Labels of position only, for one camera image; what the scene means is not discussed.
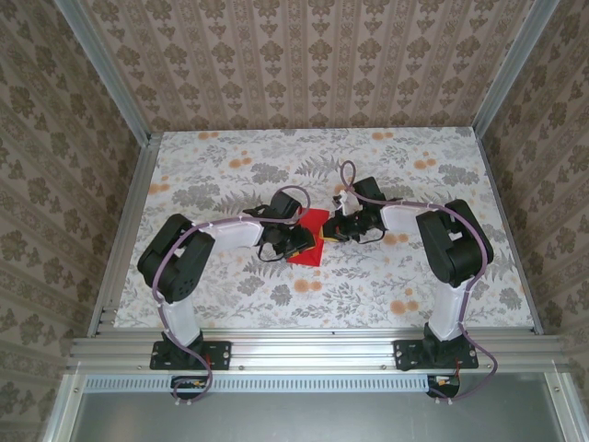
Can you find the red paper sheet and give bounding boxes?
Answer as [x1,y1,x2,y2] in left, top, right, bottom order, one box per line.
[285,206,331,268]

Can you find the floral table mat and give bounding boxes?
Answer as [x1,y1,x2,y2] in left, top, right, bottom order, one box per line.
[112,128,537,331]

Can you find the aluminium cross beam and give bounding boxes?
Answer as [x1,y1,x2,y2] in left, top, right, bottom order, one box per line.
[68,335,567,372]

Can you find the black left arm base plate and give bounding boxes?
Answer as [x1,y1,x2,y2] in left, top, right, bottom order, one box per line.
[149,339,232,371]

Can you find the slotted grey cable duct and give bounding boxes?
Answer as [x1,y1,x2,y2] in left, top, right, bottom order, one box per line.
[85,373,432,394]

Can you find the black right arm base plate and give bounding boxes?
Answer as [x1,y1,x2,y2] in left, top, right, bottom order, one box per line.
[393,339,479,372]

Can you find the aluminium side rail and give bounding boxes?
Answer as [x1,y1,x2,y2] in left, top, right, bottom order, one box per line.
[473,131,544,335]
[87,133,163,337]

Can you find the black controller board with wires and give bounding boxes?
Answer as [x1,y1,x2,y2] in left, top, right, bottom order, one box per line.
[425,375,462,400]
[169,375,209,400]

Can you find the aluminium corner post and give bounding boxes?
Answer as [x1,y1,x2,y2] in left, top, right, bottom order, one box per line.
[472,0,560,137]
[58,0,153,146]

